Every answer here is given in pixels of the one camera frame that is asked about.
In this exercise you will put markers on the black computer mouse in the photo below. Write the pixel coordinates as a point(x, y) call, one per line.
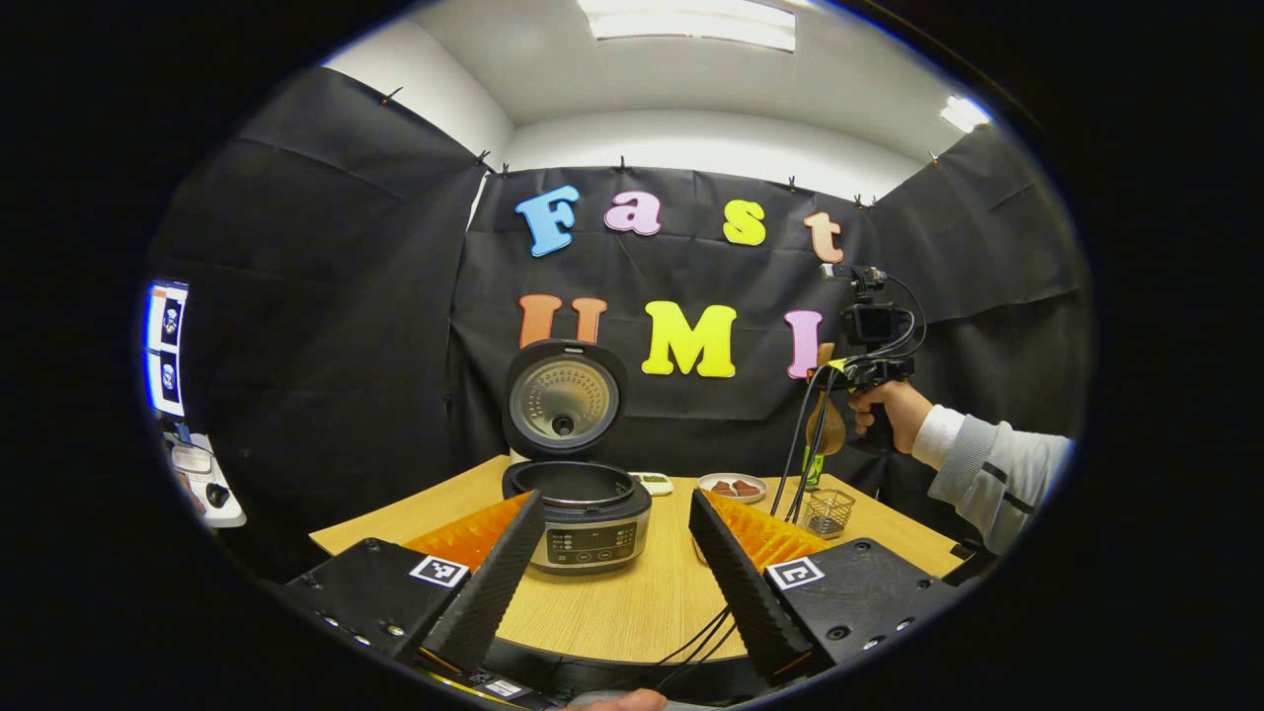
point(217, 494)

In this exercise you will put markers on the small ceiling light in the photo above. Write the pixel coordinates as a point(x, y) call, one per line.
point(965, 114)

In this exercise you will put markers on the large ceiling light panel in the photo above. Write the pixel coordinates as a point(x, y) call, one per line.
point(691, 25)

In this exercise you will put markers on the wooden spoon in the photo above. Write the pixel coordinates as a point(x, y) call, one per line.
point(828, 430)

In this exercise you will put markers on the white desk device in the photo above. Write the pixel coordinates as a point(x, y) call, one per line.
point(191, 459)

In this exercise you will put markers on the dark grey rice cooker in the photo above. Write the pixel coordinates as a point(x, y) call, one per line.
point(592, 538)

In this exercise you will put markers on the white side desk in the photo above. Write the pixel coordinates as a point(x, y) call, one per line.
point(227, 515)

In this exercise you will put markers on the black backdrop cloth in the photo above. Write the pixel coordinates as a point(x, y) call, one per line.
point(346, 346)

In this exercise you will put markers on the white divided bean dish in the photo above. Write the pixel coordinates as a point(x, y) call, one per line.
point(654, 484)

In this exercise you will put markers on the green drink bottle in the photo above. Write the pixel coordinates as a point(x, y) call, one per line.
point(812, 474)

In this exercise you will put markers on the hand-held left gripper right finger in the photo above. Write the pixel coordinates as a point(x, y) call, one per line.
point(736, 583)

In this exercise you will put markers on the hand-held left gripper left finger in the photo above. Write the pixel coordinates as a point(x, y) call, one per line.
point(494, 583)

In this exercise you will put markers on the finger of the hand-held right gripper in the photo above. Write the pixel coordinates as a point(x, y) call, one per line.
point(834, 367)

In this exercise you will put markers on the white round plate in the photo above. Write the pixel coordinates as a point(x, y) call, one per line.
point(706, 484)

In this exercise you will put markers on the computer monitor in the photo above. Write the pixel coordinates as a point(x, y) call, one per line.
point(166, 346)

